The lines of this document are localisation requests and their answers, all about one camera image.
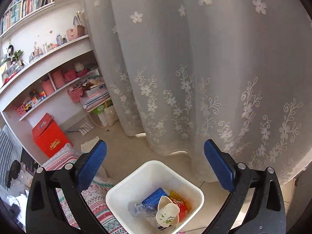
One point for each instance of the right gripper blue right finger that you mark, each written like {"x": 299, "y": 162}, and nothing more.
{"x": 266, "y": 212}

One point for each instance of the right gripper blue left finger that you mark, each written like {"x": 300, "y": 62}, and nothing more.
{"x": 44, "y": 212}

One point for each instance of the paper cup with tissue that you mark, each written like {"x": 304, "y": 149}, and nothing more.
{"x": 167, "y": 212}

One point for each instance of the clear plastic water bottle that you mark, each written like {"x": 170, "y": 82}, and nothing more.
{"x": 142, "y": 210}

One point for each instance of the white plastic trash bin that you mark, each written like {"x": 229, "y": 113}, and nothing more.
{"x": 143, "y": 182}

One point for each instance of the jar with dark snacks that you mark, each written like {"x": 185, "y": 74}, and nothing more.
{"x": 17, "y": 175}

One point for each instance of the patterned striped tablecloth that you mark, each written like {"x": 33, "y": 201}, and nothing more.
{"x": 95, "y": 195}

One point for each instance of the yellow wrapper in bin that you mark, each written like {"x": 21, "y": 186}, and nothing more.
{"x": 182, "y": 203}

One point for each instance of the grey sofa with striped cover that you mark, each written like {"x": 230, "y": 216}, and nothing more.
{"x": 11, "y": 150}

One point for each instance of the red cardboard gift box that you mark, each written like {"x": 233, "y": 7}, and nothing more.
{"x": 48, "y": 136}

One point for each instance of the white paper on floor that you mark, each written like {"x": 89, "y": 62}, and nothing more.
{"x": 87, "y": 146}

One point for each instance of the checkered cloth on floor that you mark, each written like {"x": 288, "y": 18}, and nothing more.
{"x": 85, "y": 128}

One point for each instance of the blue small carton box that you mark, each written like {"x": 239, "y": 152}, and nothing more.
{"x": 155, "y": 197}

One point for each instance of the small pink crate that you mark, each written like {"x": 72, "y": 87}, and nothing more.
{"x": 21, "y": 111}

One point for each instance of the pink basket lower shelf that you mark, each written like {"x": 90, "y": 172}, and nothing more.
{"x": 75, "y": 94}

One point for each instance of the pile of papers and boxes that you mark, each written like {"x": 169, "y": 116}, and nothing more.
{"x": 97, "y": 102}

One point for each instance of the pink storage bin left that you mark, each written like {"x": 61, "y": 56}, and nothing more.
{"x": 48, "y": 87}

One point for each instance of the pink storage bin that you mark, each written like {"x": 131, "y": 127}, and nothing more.
{"x": 48, "y": 87}
{"x": 58, "y": 79}

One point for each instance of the pink storage bin right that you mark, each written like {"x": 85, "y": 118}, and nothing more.
{"x": 58, "y": 79}

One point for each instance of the white curved shelf unit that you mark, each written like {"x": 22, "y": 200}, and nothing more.
{"x": 25, "y": 88}

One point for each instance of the white lace floral curtain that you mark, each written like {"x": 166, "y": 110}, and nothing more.
{"x": 234, "y": 71}

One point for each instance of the green potted plant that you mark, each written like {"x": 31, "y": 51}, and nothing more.
{"x": 17, "y": 56}

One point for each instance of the pink bag on shelf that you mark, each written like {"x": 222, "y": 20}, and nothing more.
{"x": 76, "y": 32}

